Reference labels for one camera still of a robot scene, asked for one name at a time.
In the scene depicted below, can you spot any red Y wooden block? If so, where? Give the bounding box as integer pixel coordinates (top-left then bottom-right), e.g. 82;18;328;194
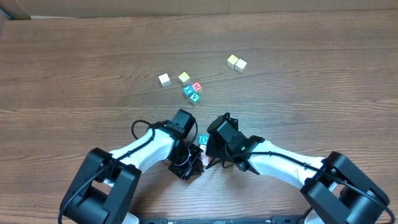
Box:
201;154;211;167

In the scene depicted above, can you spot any plain cream wooden block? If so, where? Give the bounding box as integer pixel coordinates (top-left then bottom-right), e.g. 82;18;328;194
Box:
200;144;207;155

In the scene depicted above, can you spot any blue D wooden block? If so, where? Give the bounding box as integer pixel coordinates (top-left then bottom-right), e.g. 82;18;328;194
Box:
198;134;209;145

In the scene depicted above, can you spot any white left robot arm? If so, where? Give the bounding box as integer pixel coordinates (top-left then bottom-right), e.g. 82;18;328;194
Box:
57;120;203;223

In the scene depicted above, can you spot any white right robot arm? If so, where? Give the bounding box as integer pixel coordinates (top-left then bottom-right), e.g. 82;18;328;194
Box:
206;134;396;223

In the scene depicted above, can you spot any green V wooden block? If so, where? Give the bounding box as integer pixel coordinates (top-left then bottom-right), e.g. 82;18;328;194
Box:
188;93;201;105

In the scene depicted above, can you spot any red M wooden block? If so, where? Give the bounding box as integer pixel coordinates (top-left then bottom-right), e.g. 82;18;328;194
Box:
191;82;203;93

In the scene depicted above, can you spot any blue X wooden block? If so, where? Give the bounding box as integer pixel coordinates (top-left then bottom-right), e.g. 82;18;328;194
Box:
183;85;195;98

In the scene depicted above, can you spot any white picture wooden block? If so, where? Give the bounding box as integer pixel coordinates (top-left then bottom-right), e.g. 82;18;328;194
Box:
159;73;171;86

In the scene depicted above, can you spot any yellow top wooden block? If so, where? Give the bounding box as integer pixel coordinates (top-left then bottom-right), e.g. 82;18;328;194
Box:
226;54;239;69

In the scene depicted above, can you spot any yellow ring wooden block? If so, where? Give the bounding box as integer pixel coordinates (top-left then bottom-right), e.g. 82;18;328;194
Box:
234;58;247;73

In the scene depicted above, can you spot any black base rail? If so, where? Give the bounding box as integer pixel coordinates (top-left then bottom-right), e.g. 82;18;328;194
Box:
139;215;304;224

